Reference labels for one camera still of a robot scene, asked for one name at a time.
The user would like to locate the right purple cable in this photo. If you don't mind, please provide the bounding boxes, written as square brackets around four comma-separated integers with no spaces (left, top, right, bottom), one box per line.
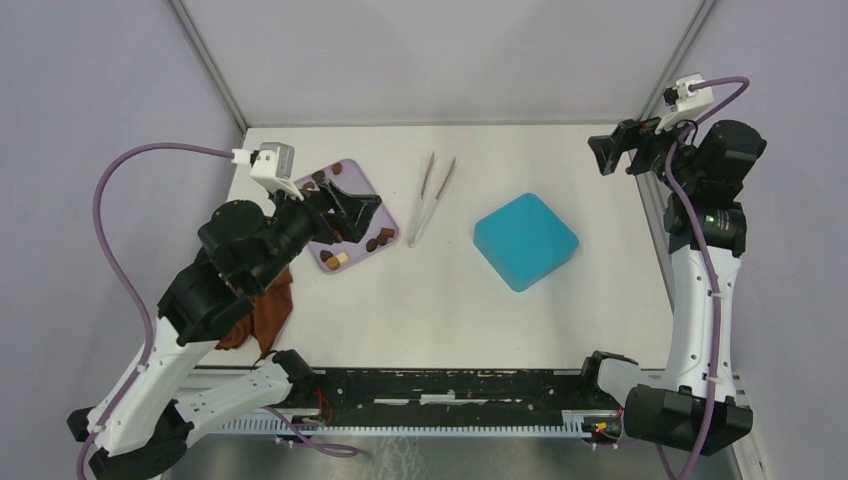
[655,76,751,480]

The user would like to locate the metal kitchen tongs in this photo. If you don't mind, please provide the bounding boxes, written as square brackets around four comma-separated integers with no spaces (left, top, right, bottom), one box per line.
[407,151,458,248]

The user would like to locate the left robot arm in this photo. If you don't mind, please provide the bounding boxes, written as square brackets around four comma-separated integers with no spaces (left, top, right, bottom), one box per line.
[68,180,382,479]

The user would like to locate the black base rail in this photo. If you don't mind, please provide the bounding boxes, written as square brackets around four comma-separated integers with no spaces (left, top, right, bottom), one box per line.
[276,368,619,428]

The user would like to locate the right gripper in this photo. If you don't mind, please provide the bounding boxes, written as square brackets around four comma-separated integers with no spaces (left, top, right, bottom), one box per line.
[589,106,703,193]

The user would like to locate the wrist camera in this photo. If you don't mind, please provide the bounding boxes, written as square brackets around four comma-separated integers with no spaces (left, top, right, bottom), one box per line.
[655,73,715,134]
[231,142,304,201]

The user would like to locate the purple tray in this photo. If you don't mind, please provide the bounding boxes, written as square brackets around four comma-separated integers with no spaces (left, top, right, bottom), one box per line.
[295,158,400,274]

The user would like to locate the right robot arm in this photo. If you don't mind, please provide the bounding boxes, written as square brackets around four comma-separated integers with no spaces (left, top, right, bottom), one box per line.
[577,119,766,456]

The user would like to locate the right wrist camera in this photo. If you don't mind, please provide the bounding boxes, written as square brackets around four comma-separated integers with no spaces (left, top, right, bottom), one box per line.
[655,73,715,134]

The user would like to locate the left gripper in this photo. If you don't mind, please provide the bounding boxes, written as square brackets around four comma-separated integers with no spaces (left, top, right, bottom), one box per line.
[250,175,382,291]

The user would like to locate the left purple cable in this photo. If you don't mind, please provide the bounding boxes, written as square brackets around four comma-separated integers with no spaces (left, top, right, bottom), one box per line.
[74,142,362,480]

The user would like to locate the teal box lid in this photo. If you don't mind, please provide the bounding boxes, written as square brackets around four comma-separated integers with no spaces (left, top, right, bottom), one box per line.
[473,192,579,292]

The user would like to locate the brown cloth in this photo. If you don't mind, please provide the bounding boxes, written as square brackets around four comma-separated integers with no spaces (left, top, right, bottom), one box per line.
[215,268,294,360]

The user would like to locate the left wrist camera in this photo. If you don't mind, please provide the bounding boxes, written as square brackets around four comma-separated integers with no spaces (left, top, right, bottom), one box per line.
[231,142,304,201]

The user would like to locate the purple cable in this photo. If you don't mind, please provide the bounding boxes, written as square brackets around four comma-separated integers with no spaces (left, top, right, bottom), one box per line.
[655,76,751,480]
[74,142,362,480]

